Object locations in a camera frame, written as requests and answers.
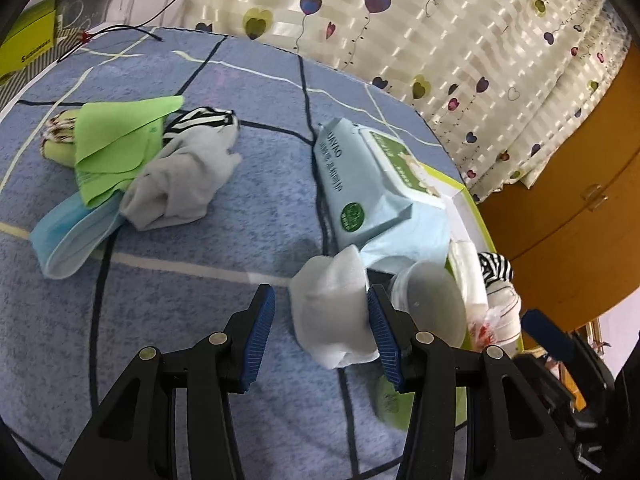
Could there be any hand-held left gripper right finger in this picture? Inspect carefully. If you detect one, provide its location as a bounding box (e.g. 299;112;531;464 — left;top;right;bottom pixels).
366;284;583;480

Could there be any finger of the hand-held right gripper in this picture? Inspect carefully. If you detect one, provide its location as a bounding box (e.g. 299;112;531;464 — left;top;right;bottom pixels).
515;354;576;416
521;309;576;361

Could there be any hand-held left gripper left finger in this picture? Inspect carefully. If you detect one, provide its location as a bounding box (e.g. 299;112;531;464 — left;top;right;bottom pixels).
57;284;277;480

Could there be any cream sock red stitching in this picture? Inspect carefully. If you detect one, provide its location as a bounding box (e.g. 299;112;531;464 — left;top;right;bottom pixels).
487;280;523;346

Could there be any orange printed plastic wrapper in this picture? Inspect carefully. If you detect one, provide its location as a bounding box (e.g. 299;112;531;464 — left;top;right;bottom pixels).
467;305;501;351

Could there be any black white striped sock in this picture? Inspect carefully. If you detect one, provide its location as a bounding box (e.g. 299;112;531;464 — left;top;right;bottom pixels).
477;252;515;286
162;106;240;143

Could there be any white cloth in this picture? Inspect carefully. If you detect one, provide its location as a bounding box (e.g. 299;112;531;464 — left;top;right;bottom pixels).
447;240;488;321

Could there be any white box with green rim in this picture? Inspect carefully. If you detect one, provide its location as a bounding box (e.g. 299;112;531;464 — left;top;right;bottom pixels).
417;161;526;356

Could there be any green towel with patterned trim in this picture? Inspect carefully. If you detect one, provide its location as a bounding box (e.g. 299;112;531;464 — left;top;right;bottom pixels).
40;110;81;166

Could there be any clear plastic lidded container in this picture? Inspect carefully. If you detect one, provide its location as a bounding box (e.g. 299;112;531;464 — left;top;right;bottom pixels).
387;260;468;348

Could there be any light green jar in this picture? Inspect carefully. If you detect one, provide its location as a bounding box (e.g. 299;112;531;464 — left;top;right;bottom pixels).
369;375;417;432

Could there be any wooden wardrobe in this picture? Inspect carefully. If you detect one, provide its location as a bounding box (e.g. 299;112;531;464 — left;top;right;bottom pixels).
475;55;640;333

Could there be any blue plaid bedsheet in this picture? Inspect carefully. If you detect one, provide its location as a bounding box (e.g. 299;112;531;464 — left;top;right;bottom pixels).
0;25;501;480

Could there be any pale blue wet wipes pack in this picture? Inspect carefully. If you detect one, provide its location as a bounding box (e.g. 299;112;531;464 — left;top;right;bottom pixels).
312;117;453;273

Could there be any grey sock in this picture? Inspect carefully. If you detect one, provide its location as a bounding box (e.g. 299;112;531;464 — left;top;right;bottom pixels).
120;125;243;232

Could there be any blue face mask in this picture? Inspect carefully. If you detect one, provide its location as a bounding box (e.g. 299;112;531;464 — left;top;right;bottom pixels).
29;192;126;281

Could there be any light green cloth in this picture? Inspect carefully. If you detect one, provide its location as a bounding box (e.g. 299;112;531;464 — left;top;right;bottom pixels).
74;95;185;208

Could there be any cream heart print curtain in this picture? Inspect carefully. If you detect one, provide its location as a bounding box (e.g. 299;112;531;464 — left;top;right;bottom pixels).
177;0;631;206

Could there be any grey white striped box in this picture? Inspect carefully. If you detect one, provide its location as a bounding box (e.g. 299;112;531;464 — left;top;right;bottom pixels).
0;30;96;111

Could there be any lime green cardboard box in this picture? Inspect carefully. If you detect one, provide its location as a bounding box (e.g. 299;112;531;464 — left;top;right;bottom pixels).
0;0;58;86

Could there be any clear wardrobe handle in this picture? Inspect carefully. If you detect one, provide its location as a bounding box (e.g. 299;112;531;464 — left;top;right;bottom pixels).
582;185;608;209

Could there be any black cable with red connector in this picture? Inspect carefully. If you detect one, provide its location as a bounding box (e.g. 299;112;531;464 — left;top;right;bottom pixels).
55;0;196;63

